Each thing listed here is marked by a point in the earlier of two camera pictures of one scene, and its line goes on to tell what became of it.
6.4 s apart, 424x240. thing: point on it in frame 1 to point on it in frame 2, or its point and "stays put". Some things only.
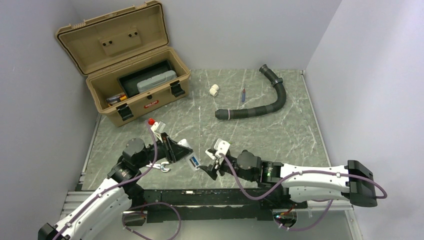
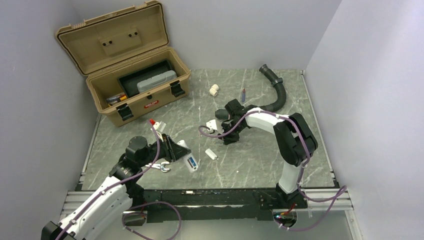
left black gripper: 173,151 stays put
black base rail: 208,205 stays put
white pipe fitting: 214,89 stays put
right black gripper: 211,170 to 228,139
